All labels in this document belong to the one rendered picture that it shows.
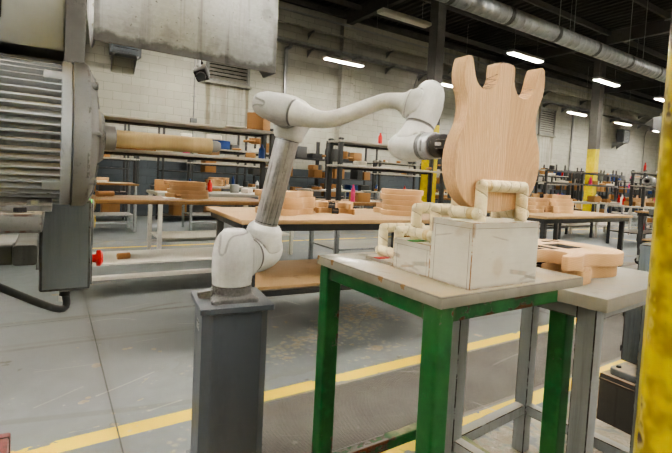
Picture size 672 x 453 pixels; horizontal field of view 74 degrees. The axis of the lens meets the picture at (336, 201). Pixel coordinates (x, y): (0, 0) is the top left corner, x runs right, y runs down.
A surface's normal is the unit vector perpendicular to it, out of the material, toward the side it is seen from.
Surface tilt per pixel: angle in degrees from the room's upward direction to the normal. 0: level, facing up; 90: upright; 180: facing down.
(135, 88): 90
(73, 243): 90
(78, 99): 65
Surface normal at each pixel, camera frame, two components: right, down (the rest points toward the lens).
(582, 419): -0.81, -0.01
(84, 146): 0.53, 0.22
